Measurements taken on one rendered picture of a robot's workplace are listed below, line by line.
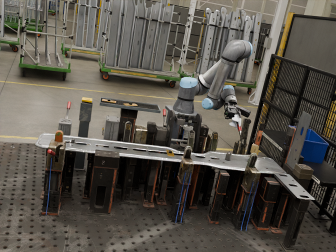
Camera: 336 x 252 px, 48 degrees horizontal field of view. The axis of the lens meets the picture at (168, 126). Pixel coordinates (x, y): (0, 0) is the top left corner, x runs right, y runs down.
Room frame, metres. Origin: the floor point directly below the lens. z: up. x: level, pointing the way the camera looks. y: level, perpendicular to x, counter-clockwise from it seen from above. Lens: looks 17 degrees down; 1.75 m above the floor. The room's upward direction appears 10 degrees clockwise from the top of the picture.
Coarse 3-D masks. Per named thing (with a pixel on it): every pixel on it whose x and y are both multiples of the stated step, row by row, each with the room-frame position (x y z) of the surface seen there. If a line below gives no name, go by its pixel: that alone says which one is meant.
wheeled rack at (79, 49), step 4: (64, 4) 11.35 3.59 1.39; (80, 4) 10.87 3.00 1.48; (64, 8) 11.34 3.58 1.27; (100, 8) 11.06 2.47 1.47; (64, 12) 10.47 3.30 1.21; (64, 16) 10.47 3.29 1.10; (64, 20) 10.47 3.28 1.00; (68, 20) 11.38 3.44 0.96; (64, 24) 10.48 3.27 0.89; (96, 28) 11.63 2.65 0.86; (60, 44) 11.09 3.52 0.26; (68, 44) 11.05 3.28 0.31; (72, 44) 11.19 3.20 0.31; (60, 48) 10.50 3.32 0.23; (64, 48) 10.47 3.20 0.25; (68, 48) 10.50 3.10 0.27; (76, 48) 10.67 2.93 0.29; (80, 48) 10.70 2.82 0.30; (84, 48) 10.76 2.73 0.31; (88, 48) 11.00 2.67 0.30; (92, 48) 11.27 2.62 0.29; (64, 52) 10.55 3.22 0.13; (84, 52) 10.64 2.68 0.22; (88, 52) 10.67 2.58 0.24; (92, 52) 10.71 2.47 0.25; (96, 52) 10.74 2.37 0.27; (116, 56) 10.93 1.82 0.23
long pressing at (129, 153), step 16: (48, 144) 1.77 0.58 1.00; (80, 144) 1.85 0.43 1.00; (96, 144) 1.90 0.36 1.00; (112, 144) 1.94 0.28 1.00; (128, 144) 1.98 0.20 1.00; (144, 144) 2.02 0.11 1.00; (160, 160) 1.86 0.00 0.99; (176, 160) 1.89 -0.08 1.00; (192, 160) 1.92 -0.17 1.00; (224, 160) 2.01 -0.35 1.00; (240, 160) 2.06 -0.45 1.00; (256, 160) 2.11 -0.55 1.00; (272, 160) 2.16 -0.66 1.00
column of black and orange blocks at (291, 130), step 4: (288, 128) 2.28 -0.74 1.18; (292, 128) 2.26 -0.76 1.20; (288, 132) 2.27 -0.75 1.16; (292, 132) 2.26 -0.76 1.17; (288, 136) 2.26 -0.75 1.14; (292, 136) 2.26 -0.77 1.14; (288, 140) 2.26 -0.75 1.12; (284, 144) 2.28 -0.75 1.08; (288, 144) 2.26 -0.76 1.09; (284, 148) 2.27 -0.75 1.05; (288, 148) 2.26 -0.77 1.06; (284, 152) 2.26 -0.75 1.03; (288, 152) 2.26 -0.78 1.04; (280, 156) 2.29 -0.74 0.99; (284, 156) 2.26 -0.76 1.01; (284, 160) 2.26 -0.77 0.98; (280, 164) 2.26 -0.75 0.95; (276, 180) 2.26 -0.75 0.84
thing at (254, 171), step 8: (248, 168) 1.85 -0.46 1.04; (256, 168) 1.86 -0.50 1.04; (248, 176) 1.82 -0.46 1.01; (256, 176) 1.81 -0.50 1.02; (248, 184) 1.81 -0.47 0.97; (256, 184) 1.81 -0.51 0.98; (240, 192) 1.88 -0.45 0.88; (248, 192) 1.81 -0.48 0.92; (240, 200) 1.85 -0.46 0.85; (248, 200) 1.80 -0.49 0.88; (240, 208) 1.83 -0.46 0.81; (248, 208) 1.80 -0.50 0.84; (240, 216) 1.81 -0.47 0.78; (248, 216) 1.82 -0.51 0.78; (240, 224) 1.81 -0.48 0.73
